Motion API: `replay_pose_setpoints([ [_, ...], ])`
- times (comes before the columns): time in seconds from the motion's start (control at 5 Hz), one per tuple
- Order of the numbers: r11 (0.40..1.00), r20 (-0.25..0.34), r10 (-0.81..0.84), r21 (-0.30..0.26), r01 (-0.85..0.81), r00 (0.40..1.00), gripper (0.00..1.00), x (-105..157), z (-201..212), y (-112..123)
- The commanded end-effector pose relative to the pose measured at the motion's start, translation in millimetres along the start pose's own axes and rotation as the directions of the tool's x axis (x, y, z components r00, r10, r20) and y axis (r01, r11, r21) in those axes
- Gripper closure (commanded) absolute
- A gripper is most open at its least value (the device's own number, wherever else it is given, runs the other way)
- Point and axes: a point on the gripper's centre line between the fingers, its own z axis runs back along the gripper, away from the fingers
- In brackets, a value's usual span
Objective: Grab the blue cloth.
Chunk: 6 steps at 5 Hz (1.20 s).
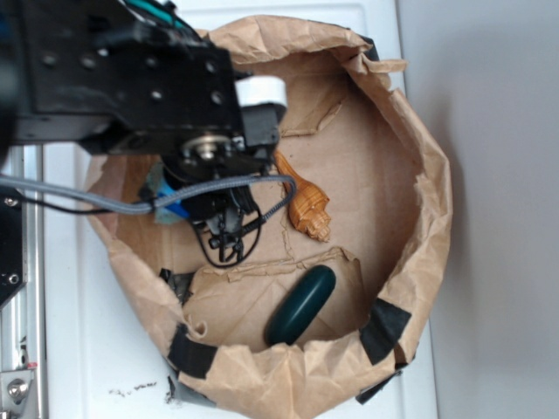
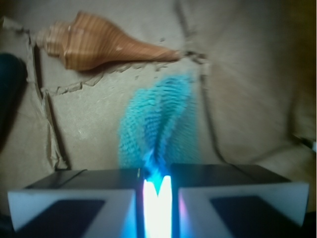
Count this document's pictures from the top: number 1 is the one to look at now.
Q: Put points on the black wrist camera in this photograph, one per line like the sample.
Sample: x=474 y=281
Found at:
x=227 y=224

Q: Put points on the aluminium frame rail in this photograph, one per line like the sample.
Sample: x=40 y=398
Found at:
x=24 y=392

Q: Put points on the brown paper lined bin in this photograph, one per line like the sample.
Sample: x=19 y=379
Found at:
x=390 y=203

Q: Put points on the light blue terry cloth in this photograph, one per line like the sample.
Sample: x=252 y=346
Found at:
x=155 y=186

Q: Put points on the dark green oblong toy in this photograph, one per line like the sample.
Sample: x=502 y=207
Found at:
x=300 y=306

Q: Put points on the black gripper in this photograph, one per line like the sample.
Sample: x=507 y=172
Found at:
x=213 y=156

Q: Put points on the brown spiral conch shell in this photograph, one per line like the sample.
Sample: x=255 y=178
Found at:
x=307 y=210

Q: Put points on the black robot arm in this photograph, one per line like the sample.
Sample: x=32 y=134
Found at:
x=132 y=78

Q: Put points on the black bracket plate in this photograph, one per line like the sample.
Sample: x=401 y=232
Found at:
x=12 y=245

